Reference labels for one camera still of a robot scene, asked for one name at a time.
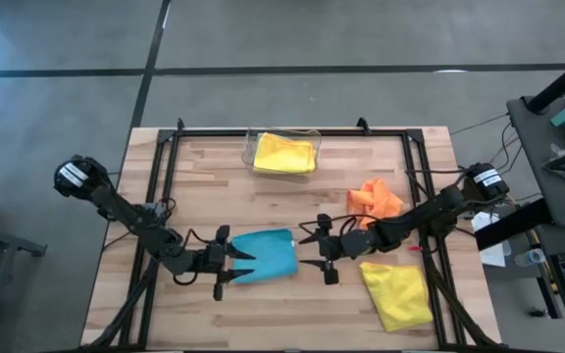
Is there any white paper sheet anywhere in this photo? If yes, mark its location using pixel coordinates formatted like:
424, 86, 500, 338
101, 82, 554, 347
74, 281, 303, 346
471, 210, 513, 269

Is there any orange microfiber towel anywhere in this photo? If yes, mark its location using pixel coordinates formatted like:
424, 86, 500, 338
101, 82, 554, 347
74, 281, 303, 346
345, 176, 405, 230

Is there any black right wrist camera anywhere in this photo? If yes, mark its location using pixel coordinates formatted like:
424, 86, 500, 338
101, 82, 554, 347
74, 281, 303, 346
330, 233, 357, 257

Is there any blue microfiber towel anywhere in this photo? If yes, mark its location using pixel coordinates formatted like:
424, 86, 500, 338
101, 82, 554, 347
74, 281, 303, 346
231, 227, 299, 284

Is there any thin wrist camera cable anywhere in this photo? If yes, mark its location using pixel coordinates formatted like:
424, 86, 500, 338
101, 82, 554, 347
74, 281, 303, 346
172, 227, 216, 287
297, 213, 383, 237

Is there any clear plastic bottle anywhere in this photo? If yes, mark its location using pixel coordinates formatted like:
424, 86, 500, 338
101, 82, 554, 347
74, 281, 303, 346
514, 248, 546, 268

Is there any black pole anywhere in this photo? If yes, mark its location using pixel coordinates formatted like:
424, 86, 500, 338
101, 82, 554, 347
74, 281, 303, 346
527, 47, 565, 114

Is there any yellow microfiber towel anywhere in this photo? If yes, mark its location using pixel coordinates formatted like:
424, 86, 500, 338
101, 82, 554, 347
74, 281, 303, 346
359, 262, 435, 333
252, 131, 319, 176

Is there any thin right wrist camera cable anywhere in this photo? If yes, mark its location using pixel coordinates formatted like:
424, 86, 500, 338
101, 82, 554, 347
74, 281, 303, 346
297, 213, 383, 237

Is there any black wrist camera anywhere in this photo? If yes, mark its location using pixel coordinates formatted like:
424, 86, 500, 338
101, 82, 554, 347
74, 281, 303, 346
202, 247, 228, 274
330, 233, 357, 257

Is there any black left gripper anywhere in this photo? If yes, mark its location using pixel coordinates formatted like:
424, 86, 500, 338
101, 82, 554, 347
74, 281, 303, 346
192, 225, 257, 301

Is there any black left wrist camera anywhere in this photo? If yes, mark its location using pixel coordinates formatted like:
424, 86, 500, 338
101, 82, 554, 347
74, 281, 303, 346
202, 247, 228, 274

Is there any thin left wrist camera cable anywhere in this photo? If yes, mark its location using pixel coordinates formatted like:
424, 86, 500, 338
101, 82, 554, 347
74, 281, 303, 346
172, 227, 216, 287

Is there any clear plastic bin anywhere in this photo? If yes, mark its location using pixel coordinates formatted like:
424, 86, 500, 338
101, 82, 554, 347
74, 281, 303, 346
241, 126, 323, 178

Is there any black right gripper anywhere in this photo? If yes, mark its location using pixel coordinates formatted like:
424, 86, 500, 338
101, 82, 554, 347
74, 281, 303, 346
297, 214, 365, 285

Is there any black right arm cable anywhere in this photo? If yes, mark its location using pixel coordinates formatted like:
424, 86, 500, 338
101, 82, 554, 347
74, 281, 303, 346
404, 168, 465, 197

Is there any thin black floor cable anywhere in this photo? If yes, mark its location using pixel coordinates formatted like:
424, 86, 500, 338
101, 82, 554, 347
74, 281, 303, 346
450, 112, 510, 137

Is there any grey side table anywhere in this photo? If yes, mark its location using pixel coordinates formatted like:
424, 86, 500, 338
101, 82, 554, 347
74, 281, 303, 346
505, 87, 565, 227

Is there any black aluminium frame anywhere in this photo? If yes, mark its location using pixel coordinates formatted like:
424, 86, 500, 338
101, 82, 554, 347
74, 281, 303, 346
85, 127, 504, 353

